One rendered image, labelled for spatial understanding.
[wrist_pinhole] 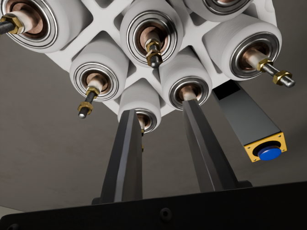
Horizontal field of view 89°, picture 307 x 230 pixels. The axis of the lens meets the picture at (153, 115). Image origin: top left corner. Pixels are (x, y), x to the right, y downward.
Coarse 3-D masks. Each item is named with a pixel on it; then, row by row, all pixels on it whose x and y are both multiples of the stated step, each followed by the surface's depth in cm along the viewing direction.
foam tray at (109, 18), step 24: (96, 0) 26; (120, 0) 26; (168, 0) 29; (264, 0) 26; (96, 24) 28; (120, 24) 32; (192, 24) 28; (216, 24) 29; (72, 48) 30; (192, 48) 38; (144, 72) 34; (216, 72) 35; (120, 96) 43
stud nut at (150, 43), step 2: (150, 40) 20; (152, 40) 20; (154, 40) 20; (148, 42) 20; (150, 42) 20; (152, 42) 20; (154, 42) 20; (156, 42) 20; (158, 42) 20; (146, 44) 20; (148, 44) 20; (150, 44) 20; (152, 44) 20; (154, 44) 20; (156, 44) 20; (158, 44) 20; (146, 46) 20; (148, 46) 20; (156, 46) 20; (158, 46) 20; (146, 48) 20; (148, 48) 20; (158, 48) 20; (148, 50) 20; (158, 50) 20
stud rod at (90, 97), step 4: (92, 92) 24; (88, 96) 23; (92, 96) 24; (88, 100) 22; (92, 100) 23; (84, 108) 21; (80, 112) 21; (84, 112) 21; (80, 116) 21; (84, 116) 21
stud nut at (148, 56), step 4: (148, 52) 18; (152, 52) 17; (156, 52) 17; (160, 52) 17; (148, 56) 17; (152, 56) 17; (160, 56) 17; (148, 60) 17; (160, 60) 17; (148, 64) 18
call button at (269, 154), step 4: (260, 148) 31; (264, 148) 30; (268, 148) 30; (272, 148) 30; (276, 148) 30; (260, 152) 31; (264, 152) 30; (268, 152) 30; (272, 152) 30; (276, 152) 30; (280, 152) 30; (260, 156) 31; (264, 156) 31; (268, 156) 31; (272, 156) 31; (276, 156) 31
